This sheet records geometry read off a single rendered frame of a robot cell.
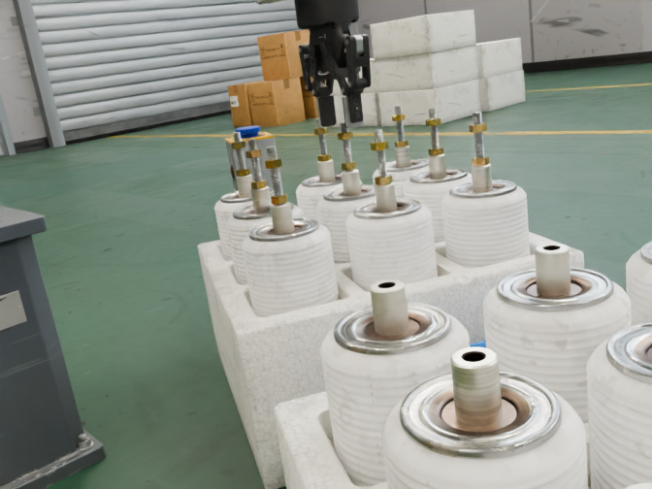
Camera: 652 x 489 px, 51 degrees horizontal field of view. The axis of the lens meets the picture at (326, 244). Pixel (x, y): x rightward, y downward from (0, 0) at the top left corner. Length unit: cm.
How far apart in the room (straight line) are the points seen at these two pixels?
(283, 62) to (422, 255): 408
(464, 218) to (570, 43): 576
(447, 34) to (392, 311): 326
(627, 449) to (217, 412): 63
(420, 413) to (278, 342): 35
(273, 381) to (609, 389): 39
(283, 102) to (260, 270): 401
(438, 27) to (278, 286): 298
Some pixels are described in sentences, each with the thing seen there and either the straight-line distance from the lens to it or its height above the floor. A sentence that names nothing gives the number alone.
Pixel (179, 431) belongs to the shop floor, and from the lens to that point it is 90.
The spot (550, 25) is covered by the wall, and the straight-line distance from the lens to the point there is 658.
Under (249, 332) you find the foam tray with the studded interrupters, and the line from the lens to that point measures 67.
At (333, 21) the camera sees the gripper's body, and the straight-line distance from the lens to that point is 82.
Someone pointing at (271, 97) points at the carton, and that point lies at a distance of 467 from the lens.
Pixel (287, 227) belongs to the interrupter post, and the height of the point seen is 26.
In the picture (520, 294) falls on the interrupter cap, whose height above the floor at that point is 25.
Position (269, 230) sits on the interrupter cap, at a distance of 73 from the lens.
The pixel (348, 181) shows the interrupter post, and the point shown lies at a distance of 85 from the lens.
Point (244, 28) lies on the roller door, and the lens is 699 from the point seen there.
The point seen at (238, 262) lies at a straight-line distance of 83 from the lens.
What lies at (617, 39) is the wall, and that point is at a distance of 630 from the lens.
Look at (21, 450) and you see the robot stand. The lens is 86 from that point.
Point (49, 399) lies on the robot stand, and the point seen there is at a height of 10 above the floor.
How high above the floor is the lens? 43
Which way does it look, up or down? 16 degrees down
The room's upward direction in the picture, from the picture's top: 8 degrees counter-clockwise
